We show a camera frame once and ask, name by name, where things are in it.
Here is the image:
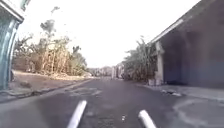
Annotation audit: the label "robot's own part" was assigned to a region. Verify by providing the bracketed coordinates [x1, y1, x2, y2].
[66, 99, 88, 128]
[137, 109, 158, 128]

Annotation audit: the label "grey building with pillar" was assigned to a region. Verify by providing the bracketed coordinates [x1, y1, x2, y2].
[149, 0, 224, 90]

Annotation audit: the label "teal building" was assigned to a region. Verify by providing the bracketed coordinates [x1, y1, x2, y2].
[0, 0, 32, 91]

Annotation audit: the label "broad-leaved green bushes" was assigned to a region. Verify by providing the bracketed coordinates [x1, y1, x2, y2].
[122, 35, 158, 83]

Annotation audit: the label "bare dirt ground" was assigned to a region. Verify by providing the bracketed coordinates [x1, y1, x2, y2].
[9, 69, 93, 96]

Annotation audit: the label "dark asphalt road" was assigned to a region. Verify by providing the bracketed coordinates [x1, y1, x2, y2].
[0, 77, 224, 128]

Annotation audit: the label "row of trees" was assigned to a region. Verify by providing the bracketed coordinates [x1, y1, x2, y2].
[12, 5, 89, 77]

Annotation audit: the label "pale concrete pavement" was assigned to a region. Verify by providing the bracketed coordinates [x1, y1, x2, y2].
[136, 83, 224, 103]

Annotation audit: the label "distant buildings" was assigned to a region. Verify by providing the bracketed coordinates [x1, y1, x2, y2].
[87, 63, 125, 80]

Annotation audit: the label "kerb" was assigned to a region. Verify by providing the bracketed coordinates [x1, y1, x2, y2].
[0, 78, 95, 103]

